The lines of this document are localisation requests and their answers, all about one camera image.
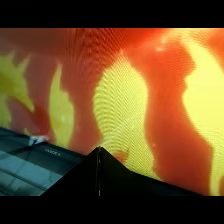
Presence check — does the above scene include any silver frame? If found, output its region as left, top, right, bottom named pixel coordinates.
left=0, top=127, right=65, bottom=197

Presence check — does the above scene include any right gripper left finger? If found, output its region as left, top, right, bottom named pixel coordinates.
left=42, top=146, right=100, bottom=197

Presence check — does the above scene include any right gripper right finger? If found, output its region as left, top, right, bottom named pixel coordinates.
left=98, top=146, right=203, bottom=197

